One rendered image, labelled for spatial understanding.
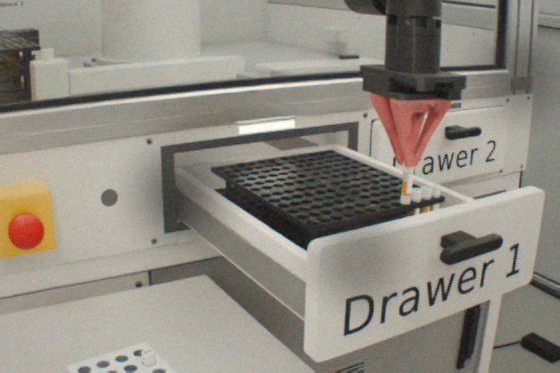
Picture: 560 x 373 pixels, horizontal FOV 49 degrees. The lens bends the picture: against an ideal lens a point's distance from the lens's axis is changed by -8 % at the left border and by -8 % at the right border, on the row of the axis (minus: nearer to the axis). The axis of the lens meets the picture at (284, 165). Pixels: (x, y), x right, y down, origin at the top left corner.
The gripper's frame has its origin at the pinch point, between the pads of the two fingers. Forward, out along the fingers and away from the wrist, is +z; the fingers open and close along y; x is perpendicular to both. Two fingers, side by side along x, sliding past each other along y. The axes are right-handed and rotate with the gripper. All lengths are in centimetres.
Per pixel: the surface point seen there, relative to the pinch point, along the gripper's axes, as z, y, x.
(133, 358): 15.7, 0.5, -30.2
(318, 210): 5.0, -2.4, -9.2
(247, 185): 5.0, -13.4, -11.8
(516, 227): 5.7, 10.1, 7.1
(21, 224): 6.5, -14.5, -37.6
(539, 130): 30, -106, 153
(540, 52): 0, -108, 152
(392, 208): 5.0, 0.6, -2.1
